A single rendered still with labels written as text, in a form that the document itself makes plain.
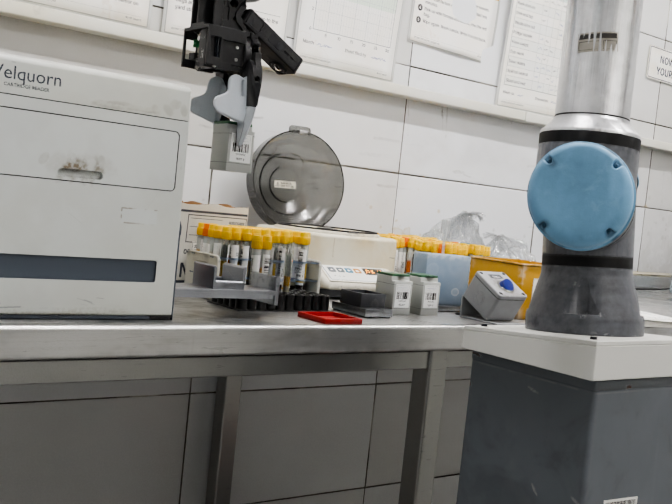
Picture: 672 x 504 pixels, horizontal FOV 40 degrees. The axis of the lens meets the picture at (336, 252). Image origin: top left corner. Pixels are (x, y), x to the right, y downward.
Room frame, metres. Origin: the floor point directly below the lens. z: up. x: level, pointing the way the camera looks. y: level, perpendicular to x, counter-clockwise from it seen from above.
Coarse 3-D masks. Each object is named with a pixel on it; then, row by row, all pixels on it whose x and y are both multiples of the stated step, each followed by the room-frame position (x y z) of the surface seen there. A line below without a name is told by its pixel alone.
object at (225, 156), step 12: (216, 132) 1.27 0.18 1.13; (228, 132) 1.25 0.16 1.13; (252, 132) 1.27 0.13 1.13; (216, 144) 1.27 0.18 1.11; (228, 144) 1.24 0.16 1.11; (252, 144) 1.27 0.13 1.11; (216, 156) 1.27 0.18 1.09; (228, 156) 1.25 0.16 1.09; (240, 156) 1.26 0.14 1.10; (252, 156) 1.27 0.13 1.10; (216, 168) 1.26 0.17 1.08; (228, 168) 1.25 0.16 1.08; (240, 168) 1.26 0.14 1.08
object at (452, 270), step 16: (416, 256) 1.65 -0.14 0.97; (432, 256) 1.63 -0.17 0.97; (448, 256) 1.65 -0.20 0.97; (464, 256) 1.67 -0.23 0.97; (416, 272) 1.65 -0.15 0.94; (432, 272) 1.63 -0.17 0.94; (448, 272) 1.65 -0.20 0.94; (464, 272) 1.67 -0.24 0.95; (448, 288) 1.66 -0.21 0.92; (464, 288) 1.68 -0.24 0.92; (448, 304) 1.66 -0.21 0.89
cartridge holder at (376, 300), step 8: (344, 296) 1.47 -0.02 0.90; (352, 296) 1.46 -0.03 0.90; (360, 296) 1.44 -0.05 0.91; (368, 296) 1.45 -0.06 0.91; (376, 296) 1.45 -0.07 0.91; (384, 296) 1.46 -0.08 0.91; (336, 304) 1.48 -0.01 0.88; (344, 304) 1.47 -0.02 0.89; (352, 304) 1.45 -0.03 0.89; (360, 304) 1.44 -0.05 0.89; (368, 304) 1.45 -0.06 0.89; (376, 304) 1.46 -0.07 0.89; (384, 304) 1.47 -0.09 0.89; (352, 312) 1.45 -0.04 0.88; (360, 312) 1.43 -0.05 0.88; (368, 312) 1.42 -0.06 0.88; (376, 312) 1.43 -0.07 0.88; (384, 312) 1.44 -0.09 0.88
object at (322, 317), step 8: (304, 312) 1.35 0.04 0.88; (312, 312) 1.37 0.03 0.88; (320, 312) 1.37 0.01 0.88; (328, 312) 1.38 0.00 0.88; (336, 312) 1.39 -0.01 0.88; (312, 320) 1.32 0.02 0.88; (320, 320) 1.31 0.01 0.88; (328, 320) 1.30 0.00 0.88; (336, 320) 1.31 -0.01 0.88; (344, 320) 1.32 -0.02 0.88; (352, 320) 1.33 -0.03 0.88; (360, 320) 1.34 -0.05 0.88
